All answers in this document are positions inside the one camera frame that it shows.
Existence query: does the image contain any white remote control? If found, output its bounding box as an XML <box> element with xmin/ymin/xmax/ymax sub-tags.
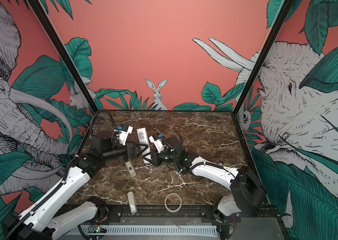
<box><xmin>137</xmin><ymin>128</ymin><xmax>151</xmax><ymax>155</ymax></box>

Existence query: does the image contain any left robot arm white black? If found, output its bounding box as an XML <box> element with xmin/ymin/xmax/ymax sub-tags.
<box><xmin>3</xmin><ymin>130</ymin><xmax>150</xmax><ymax>240</ymax></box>

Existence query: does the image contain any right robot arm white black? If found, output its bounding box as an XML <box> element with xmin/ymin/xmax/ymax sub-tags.
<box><xmin>144</xmin><ymin>134</ymin><xmax>266</xmax><ymax>216</ymax></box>

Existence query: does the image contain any white remote battery cover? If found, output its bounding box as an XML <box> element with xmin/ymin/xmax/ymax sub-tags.
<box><xmin>127</xmin><ymin>191</ymin><xmax>138</xmax><ymax>215</ymax></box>

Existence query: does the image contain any black white marker pen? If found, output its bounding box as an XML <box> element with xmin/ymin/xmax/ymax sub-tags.
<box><xmin>123</xmin><ymin>156</ymin><xmax>137</xmax><ymax>177</ymax></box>

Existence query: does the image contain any white ventilation grille strip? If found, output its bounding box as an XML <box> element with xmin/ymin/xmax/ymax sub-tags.
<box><xmin>68</xmin><ymin>225</ymin><xmax>219</xmax><ymax>237</ymax></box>

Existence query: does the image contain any small circuit board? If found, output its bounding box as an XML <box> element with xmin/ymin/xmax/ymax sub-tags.
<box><xmin>88</xmin><ymin>226</ymin><xmax>108</xmax><ymax>235</ymax></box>

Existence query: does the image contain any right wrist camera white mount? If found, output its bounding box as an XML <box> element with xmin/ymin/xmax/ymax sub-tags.
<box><xmin>149</xmin><ymin>134</ymin><xmax>165</xmax><ymax>153</ymax></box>

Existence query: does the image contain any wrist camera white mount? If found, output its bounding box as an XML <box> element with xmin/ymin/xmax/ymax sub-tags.
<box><xmin>115</xmin><ymin>125</ymin><xmax>133</xmax><ymax>146</ymax></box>
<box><xmin>149</xmin><ymin>134</ymin><xmax>165</xmax><ymax>153</ymax></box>

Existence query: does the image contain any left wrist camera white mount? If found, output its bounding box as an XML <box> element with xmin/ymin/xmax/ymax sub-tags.
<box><xmin>115</xmin><ymin>125</ymin><xmax>133</xmax><ymax>146</ymax></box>

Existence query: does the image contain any black corrugated cable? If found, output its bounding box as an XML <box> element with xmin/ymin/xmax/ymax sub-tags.
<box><xmin>90</xmin><ymin>109</ymin><xmax>118</xmax><ymax>139</ymax></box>

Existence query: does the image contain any tape roll ring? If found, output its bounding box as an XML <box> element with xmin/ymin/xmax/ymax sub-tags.
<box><xmin>164</xmin><ymin>192</ymin><xmax>183</xmax><ymax>213</ymax></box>

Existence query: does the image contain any black front mounting rail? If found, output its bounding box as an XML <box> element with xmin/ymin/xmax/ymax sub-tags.
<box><xmin>63</xmin><ymin>204</ymin><xmax>280</xmax><ymax>224</ymax></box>

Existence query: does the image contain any left black frame post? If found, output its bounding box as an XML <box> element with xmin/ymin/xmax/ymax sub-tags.
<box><xmin>28</xmin><ymin>0</ymin><xmax>99</xmax><ymax>113</ymax></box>

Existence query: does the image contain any black frame post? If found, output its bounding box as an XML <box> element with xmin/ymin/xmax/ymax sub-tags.
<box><xmin>28</xmin><ymin>0</ymin><xmax>99</xmax><ymax>113</ymax></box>
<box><xmin>233</xmin><ymin>0</ymin><xmax>294</xmax><ymax>116</ymax></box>

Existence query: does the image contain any right black frame post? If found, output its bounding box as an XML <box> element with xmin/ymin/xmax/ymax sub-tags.
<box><xmin>233</xmin><ymin>0</ymin><xmax>294</xmax><ymax>116</ymax></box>

